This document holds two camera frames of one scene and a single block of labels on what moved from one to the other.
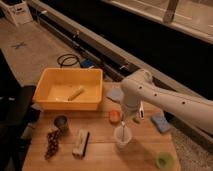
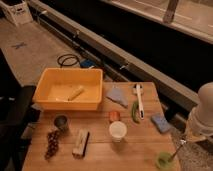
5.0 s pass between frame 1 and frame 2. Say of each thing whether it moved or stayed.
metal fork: moved
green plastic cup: stayed
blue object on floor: stayed
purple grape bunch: stayed
